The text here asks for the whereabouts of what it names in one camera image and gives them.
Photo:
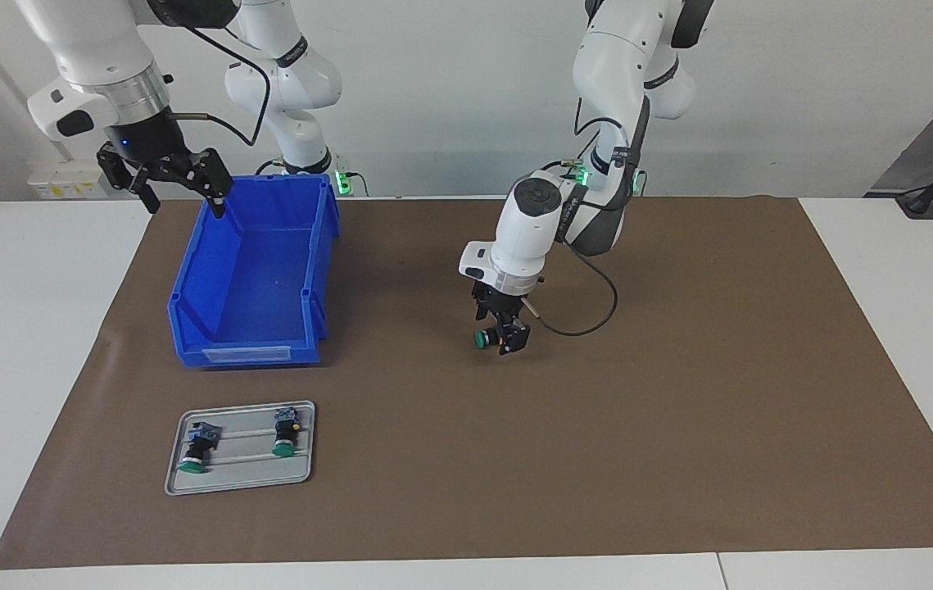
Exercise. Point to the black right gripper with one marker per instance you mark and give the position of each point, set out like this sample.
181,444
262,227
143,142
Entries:
147,141

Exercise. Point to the blue plastic storage bin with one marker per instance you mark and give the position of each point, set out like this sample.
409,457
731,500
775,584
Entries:
253,279

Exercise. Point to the white wall socket box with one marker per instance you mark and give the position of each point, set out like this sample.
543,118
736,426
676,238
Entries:
52,190

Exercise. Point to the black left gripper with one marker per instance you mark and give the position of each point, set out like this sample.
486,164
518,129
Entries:
499,297

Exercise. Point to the brown table mat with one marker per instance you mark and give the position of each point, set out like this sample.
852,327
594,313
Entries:
597,451

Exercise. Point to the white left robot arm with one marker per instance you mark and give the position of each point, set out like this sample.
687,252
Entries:
523,229

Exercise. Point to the grey metal tray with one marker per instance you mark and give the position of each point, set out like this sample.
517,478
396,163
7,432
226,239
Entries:
257,483

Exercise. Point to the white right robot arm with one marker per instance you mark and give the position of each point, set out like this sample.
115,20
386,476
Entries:
97,49

